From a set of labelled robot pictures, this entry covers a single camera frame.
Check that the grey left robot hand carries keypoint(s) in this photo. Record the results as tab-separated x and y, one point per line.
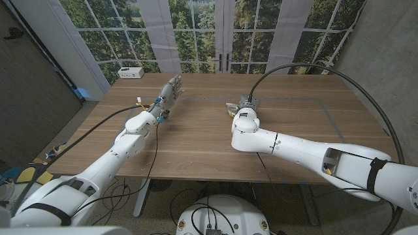
168	94

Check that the blue floor object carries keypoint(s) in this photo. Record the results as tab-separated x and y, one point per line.
81	93

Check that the printed window backdrop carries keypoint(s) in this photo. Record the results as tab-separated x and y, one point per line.
196	42

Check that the dark round disc under table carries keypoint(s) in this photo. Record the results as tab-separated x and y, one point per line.
160	185

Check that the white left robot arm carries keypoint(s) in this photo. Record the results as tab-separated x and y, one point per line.
127	150

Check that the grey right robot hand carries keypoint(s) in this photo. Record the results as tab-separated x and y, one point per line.
249	102

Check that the yellow black floor pad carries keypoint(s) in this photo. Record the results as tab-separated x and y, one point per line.
45	178
26	174

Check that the grey table leg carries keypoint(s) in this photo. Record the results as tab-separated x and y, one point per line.
310	205
142	196

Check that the pale yellow sponge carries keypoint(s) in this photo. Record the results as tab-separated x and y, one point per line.
232	113

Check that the white power strip box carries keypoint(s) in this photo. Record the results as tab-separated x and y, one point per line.
130	72

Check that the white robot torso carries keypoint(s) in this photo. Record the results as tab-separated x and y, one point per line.
225	215

